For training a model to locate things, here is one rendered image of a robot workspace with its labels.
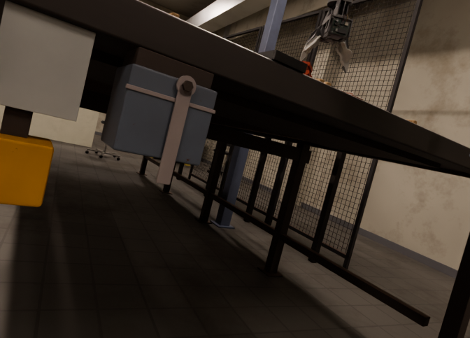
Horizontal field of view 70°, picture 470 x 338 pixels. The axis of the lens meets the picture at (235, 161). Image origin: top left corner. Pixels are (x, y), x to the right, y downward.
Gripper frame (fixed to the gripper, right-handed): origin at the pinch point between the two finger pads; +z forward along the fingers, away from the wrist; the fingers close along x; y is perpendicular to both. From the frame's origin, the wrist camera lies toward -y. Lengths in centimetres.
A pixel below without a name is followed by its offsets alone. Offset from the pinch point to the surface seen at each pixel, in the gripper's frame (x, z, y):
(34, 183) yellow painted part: -52, 38, 61
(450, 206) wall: 232, 50, -208
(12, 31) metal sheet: -57, 20, 61
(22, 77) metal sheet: -56, 25, 60
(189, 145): -35, 30, 53
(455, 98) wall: 227, -63, -234
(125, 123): -44, 28, 57
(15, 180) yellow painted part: -54, 38, 62
